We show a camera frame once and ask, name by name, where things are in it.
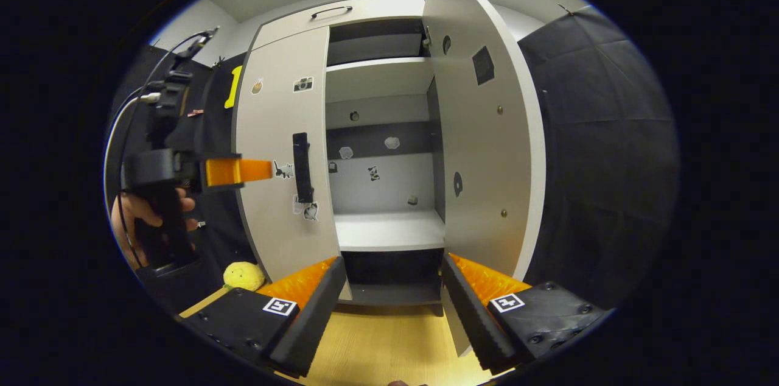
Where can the black backdrop cloth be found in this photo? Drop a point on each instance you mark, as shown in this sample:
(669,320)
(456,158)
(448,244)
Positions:
(608,161)

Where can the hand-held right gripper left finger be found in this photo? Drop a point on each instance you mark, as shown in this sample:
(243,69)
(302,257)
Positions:
(310,325)

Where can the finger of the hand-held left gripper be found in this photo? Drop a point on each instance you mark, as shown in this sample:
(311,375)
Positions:
(237,171)

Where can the cabinet door with camera sticker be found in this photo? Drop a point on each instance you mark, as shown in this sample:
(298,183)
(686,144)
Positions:
(268,130)

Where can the grey cabinet drawer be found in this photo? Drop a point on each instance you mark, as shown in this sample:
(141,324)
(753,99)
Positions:
(377,8)

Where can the grey double-door shoe cabinet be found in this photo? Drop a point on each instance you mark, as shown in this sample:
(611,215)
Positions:
(365,133)

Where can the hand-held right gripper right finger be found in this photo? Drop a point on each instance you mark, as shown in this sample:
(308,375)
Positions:
(471,319)

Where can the white cabinet shelf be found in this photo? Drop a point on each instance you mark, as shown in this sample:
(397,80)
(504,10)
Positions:
(377,78)
(389,231)

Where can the yellow plush toy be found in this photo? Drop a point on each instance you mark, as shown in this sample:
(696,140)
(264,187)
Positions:
(243,276)

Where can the cabinet door with headphone sticker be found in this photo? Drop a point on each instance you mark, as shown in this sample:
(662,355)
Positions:
(487,161)

